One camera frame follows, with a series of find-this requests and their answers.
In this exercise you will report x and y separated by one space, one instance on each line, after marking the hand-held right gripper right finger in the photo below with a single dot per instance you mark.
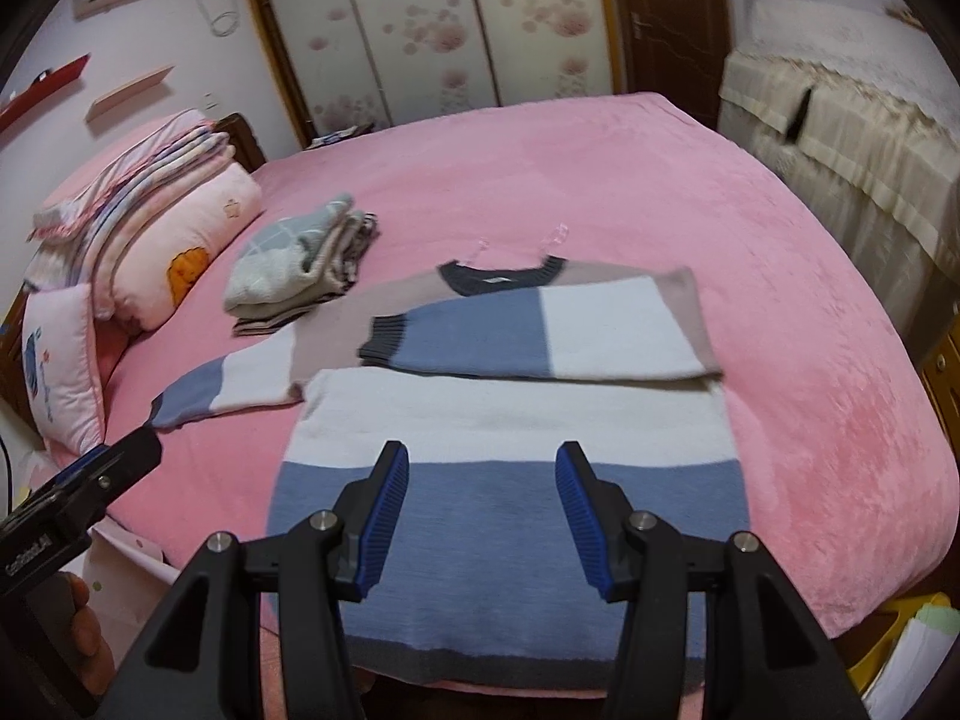
581 517

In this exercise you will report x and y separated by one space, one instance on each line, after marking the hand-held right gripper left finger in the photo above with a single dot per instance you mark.
384 517

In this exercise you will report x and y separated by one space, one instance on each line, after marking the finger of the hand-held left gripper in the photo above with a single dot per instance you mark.
133 456

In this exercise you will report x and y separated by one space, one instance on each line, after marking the colour block knit sweater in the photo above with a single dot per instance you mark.
487 405

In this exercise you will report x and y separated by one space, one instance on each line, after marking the person's left hand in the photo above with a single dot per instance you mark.
86 630

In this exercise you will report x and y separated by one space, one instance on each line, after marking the white dotted sheet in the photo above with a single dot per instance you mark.
127 585

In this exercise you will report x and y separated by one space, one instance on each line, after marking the small pink pillow blue print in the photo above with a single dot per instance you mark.
64 367

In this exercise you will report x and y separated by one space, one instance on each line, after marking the pink pillow with orange print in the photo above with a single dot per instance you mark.
187 240

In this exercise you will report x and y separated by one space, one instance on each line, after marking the grey checked folded garment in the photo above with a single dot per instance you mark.
277 255

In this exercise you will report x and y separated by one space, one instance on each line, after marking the beige folded garment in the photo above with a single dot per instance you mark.
339 255

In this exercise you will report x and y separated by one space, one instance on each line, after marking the pink fleece blanket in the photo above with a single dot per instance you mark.
810 360

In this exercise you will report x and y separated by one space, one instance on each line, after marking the clear plastic hanger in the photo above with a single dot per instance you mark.
555 234

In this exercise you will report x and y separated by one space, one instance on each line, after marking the folded striped quilt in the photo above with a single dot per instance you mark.
142 165

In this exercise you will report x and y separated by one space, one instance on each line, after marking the wooden headboard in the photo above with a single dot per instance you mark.
244 136

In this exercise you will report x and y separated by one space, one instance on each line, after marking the stack of white papers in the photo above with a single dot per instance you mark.
919 652

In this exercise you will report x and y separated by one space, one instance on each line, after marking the yellow wooden cabinet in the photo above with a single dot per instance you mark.
943 397

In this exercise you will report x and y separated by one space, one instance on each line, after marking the floral sliding door wardrobe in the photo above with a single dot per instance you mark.
420 22

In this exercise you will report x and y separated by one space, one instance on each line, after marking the brown wooden door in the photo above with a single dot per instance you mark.
675 30

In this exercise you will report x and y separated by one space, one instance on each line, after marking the cream lace furniture cover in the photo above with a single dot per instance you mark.
862 105

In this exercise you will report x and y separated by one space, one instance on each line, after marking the pink wall shelf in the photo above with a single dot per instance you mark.
127 94

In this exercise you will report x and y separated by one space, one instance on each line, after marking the red wall shelf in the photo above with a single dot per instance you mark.
45 90

